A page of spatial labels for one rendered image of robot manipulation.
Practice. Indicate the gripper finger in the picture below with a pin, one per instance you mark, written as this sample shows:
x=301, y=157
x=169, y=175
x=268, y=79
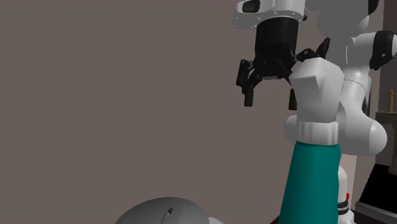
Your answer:
x=248, y=93
x=322, y=49

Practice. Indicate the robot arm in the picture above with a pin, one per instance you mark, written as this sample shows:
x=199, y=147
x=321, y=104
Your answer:
x=356, y=127

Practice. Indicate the black cabinet with grey edge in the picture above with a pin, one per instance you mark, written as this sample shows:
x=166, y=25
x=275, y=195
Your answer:
x=378, y=186

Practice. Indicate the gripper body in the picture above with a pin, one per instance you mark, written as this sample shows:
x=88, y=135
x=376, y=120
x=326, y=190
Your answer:
x=276, y=40

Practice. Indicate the teal bottle with white top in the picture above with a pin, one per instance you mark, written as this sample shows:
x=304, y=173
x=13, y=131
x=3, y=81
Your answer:
x=310, y=176

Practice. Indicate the brown wooden post stand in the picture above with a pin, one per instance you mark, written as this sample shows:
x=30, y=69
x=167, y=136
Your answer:
x=389, y=130

